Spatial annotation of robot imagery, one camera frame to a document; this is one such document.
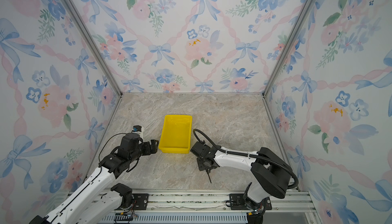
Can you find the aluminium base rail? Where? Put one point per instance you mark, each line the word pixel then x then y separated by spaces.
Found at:
pixel 214 207

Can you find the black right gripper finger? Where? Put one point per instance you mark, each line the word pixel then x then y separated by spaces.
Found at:
pixel 200 165
pixel 211 165

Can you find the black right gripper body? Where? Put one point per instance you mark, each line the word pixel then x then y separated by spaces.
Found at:
pixel 204 163

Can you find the aluminium corner post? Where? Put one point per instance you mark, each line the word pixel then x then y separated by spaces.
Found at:
pixel 297 27
pixel 87 37

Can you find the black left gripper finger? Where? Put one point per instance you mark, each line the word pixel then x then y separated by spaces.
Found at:
pixel 153 150
pixel 154 142

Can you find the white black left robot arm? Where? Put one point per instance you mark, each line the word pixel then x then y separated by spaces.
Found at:
pixel 80 207

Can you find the yellow plastic bin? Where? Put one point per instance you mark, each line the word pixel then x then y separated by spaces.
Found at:
pixel 176 134

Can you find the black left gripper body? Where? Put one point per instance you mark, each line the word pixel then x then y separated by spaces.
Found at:
pixel 145 148

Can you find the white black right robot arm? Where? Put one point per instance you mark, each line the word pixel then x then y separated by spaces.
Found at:
pixel 273 177

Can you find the aluminium corner post right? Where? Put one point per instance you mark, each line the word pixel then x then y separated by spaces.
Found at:
pixel 297 27

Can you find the aluminium corner post left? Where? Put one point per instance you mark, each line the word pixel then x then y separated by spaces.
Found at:
pixel 87 37

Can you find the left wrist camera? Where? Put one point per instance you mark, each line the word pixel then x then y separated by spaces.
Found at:
pixel 137 129

